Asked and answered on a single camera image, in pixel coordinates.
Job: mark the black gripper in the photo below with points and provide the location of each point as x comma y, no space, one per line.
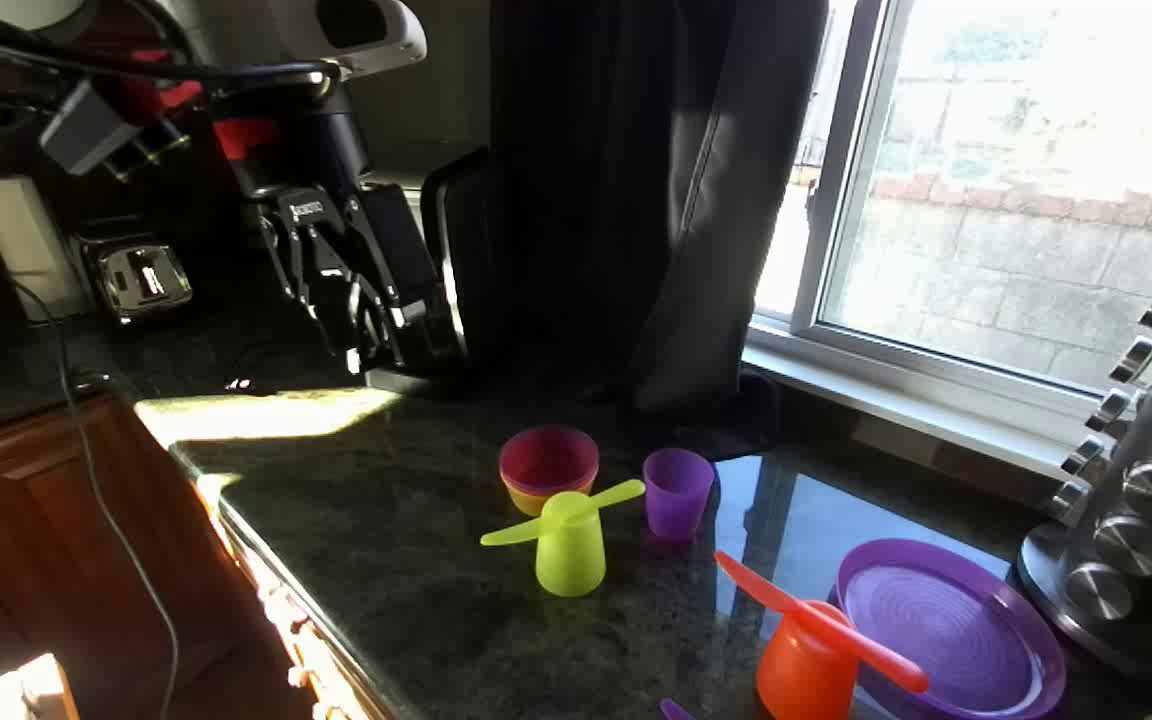
301,163

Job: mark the yellow-green plastic knife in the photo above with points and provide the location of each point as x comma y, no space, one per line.
611,493

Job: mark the yellow-green plastic cup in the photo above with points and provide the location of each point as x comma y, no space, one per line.
571,544

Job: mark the purple plastic cup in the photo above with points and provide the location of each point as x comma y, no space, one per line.
677,496

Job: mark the purple plastic knife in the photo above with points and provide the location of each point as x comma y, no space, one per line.
677,708

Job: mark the orange plastic knife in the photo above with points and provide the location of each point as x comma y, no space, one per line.
788,607

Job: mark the orange plastic cup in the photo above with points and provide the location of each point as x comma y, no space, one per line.
800,680

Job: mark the silver toaster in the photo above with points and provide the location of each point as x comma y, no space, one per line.
137,277

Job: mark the yellow plastic bowl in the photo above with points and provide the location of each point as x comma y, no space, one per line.
520,502

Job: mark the dark curtain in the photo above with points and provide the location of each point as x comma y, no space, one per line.
631,201

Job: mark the brown wooden cabinet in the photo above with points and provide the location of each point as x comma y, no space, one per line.
57,534

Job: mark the purple plastic bowl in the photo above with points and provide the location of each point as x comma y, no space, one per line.
960,633

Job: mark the steel spice jar rack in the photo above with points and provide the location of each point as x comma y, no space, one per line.
1139,534

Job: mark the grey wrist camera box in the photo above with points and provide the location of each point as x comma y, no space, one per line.
91,125

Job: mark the white window frame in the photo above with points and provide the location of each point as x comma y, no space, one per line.
859,201

